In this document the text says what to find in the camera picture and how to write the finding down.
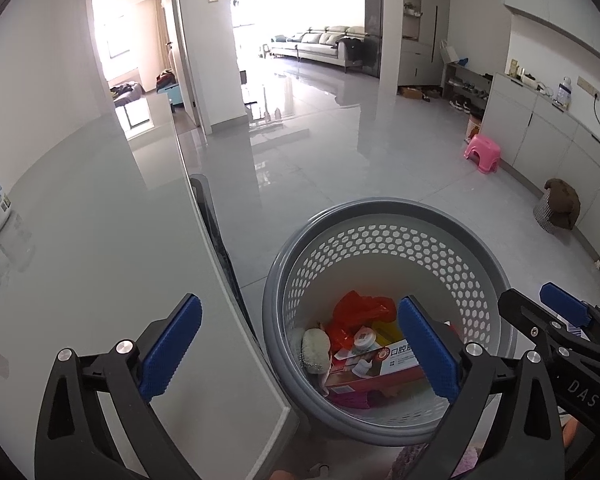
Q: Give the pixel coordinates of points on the grey perforated plastic basket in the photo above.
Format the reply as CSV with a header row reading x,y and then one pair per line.
x,y
380,220

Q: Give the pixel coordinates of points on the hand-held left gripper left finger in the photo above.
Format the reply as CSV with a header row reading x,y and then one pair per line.
x,y
172,345

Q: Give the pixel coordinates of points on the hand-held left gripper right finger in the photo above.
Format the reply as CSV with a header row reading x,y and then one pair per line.
x,y
430,350

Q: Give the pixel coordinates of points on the person's right hand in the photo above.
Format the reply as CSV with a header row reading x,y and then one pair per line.
x,y
570,432

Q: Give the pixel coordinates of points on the red white toothpaste box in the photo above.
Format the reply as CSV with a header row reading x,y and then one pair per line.
x,y
380,370

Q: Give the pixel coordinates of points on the pink woven basket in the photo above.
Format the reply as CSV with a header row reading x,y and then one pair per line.
x,y
473,127

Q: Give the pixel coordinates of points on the dark red bag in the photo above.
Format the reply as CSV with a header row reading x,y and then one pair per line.
x,y
165,80

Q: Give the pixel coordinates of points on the grey tall cabinet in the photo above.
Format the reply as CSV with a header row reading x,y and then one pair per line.
x,y
417,62

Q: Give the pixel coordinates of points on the grey sofa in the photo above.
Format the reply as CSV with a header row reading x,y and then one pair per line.
x,y
315,47

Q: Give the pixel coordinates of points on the white sideboard cabinet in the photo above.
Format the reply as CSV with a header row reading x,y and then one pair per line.
x,y
545,135

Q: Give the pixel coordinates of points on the white paper bag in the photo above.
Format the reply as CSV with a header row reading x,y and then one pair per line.
x,y
447,52

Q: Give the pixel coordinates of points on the light blue box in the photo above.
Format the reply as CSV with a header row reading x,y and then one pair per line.
x,y
174,97

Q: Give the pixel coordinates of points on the shoe rack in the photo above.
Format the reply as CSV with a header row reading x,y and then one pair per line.
x,y
467,85

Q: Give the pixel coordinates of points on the person's pink fuzzy clothing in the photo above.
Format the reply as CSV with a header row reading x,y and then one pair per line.
x,y
430,465

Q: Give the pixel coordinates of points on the clear water bottle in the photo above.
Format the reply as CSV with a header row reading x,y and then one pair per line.
x,y
563,92

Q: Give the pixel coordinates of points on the bed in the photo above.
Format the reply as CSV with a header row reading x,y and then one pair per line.
x,y
127,95

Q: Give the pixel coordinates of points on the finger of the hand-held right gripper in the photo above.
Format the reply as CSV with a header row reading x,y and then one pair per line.
x,y
522,310
562,302

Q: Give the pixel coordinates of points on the pink plastic stool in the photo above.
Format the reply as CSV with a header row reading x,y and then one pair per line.
x,y
482,152

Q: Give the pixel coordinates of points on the red plastic bag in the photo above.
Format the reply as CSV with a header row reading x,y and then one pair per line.
x,y
360,307

